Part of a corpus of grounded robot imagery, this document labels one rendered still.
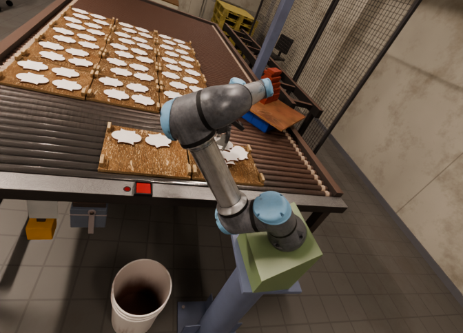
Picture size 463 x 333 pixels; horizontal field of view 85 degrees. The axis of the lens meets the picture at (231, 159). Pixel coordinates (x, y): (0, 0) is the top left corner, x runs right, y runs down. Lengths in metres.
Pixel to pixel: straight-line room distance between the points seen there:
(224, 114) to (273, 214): 0.37
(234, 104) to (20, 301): 1.66
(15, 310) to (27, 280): 0.16
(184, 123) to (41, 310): 1.49
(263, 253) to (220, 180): 0.38
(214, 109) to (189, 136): 0.11
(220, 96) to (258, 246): 0.64
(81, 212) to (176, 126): 0.66
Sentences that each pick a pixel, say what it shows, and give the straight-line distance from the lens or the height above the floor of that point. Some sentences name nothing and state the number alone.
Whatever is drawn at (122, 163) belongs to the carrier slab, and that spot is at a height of 0.94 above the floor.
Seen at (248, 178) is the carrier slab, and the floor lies 0.94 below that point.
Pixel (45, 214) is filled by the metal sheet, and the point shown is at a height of 0.76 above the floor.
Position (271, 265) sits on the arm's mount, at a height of 1.00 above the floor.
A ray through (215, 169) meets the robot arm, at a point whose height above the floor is 1.29.
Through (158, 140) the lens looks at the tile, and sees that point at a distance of 1.43.
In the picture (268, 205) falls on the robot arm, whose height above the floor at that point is 1.23.
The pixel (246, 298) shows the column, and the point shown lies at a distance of 1.31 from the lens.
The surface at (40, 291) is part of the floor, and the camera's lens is 1.99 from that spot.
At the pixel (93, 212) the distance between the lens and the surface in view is 1.21.
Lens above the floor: 1.77
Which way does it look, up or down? 34 degrees down
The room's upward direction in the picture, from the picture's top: 25 degrees clockwise
